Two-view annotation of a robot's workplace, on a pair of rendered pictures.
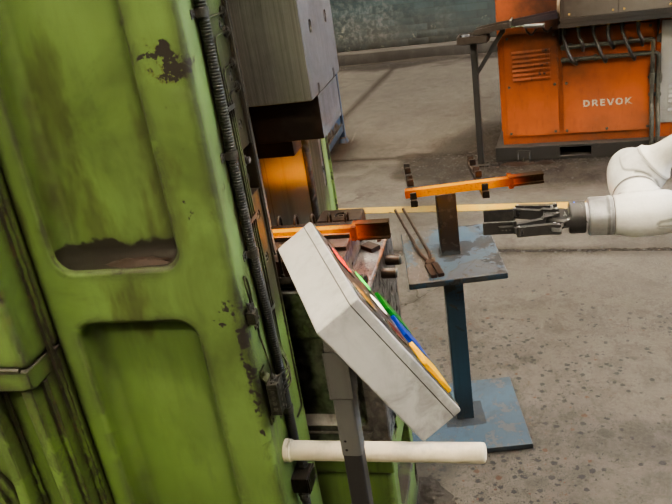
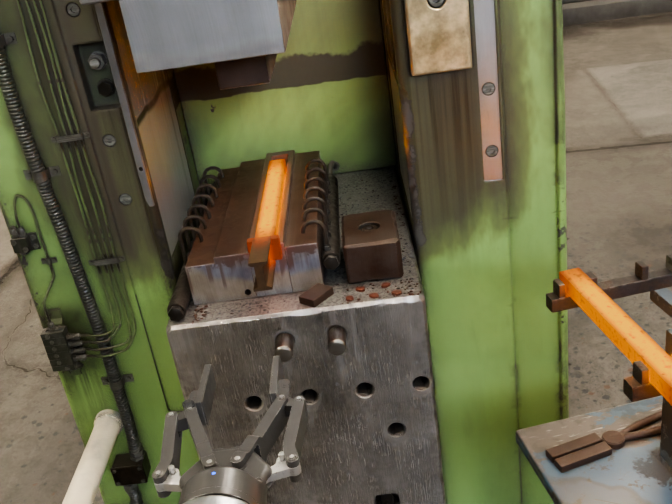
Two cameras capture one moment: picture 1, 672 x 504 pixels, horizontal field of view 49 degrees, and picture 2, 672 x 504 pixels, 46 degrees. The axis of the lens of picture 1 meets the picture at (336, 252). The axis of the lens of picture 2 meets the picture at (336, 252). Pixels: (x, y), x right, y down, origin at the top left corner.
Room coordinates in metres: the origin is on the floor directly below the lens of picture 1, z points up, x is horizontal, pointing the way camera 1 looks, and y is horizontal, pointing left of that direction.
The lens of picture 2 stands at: (1.58, -1.10, 1.48)
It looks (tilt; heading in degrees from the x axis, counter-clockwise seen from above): 26 degrees down; 78
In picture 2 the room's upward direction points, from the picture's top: 9 degrees counter-clockwise
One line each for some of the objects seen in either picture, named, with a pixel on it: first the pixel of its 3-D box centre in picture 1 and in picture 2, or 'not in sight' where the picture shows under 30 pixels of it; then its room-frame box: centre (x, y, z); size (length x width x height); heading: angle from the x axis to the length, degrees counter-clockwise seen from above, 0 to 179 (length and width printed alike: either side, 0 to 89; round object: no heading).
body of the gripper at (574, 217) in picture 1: (565, 217); (225, 490); (1.57, -0.54, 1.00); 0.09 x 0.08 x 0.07; 75
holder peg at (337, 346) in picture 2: (393, 259); (337, 341); (1.76, -0.14, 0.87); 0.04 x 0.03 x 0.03; 75
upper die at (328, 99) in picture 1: (243, 114); (222, 1); (1.72, 0.16, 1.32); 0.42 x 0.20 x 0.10; 75
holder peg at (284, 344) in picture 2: (389, 273); (284, 347); (1.68, -0.13, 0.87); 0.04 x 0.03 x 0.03; 75
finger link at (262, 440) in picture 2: (535, 214); (263, 439); (1.61, -0.48, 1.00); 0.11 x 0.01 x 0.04; 54
